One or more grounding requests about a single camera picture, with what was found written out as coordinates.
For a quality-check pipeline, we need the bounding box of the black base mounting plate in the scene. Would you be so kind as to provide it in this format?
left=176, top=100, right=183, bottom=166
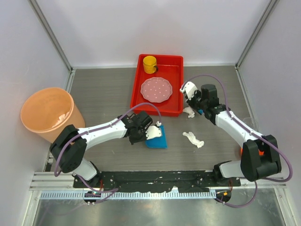
left=87, top=170, right=241, bottom=193

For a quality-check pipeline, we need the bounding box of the white slotted cable duct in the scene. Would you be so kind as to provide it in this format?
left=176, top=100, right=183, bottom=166
left=40, top=190, right=216, bottom=200

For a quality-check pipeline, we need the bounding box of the red plastic tray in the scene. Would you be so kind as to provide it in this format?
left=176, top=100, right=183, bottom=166
left=130, top=54, right=184, bottom=117

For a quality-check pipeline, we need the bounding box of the orange bowl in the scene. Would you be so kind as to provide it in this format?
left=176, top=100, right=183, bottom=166
left=240, top=148, right=264, bottom=157

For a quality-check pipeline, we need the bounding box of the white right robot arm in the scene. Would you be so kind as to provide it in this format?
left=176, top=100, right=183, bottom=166
left=180, top=82, right=282, bottom=186

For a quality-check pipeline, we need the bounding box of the orange plastic waste bucket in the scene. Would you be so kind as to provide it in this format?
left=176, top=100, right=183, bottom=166
left=21, top=87, right=86, bottom=143

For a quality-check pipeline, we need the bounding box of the white paper scrap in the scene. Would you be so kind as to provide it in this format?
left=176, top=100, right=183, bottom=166
left=182, top=106, right=195, bottom=118
left=52, top=112, right=70, bottom=128
left=182, top=132, right=205, bottom=148

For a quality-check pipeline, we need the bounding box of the pink dotted plate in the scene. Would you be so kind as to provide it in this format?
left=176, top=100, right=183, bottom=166
left=140, top=77, right=173, bottom=103

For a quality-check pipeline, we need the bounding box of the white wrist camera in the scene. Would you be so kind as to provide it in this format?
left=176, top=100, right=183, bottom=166
left=180, top=81, right=197, bottom=100
left=145, top=121, right=163, bottom=140

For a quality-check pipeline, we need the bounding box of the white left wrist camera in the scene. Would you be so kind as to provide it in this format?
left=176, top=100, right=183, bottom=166
left=145, top=121, right=163, bottom=140

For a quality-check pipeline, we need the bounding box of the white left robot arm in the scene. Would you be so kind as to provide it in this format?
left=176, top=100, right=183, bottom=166
left=50, top=111, right=160, bottom=188

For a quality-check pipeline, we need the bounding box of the blue plastic dustpan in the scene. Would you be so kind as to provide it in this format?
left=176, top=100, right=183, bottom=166
left=145, top=125, right=167, bottom=149

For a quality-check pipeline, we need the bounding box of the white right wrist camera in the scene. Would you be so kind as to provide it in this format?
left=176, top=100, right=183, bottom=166
left=180, top=81, right=197, bottom=100

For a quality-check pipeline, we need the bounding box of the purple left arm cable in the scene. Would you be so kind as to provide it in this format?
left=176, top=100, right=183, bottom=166
left=54, top=103, right=162, bottom=205

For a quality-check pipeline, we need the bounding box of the clear plastic cup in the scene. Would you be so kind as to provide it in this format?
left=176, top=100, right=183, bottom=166
left=243, top=117, right=258, bottom=132

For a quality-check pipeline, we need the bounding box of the yellow mug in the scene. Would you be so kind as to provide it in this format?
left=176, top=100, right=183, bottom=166
left=143, top=56, right=158, bottom=74

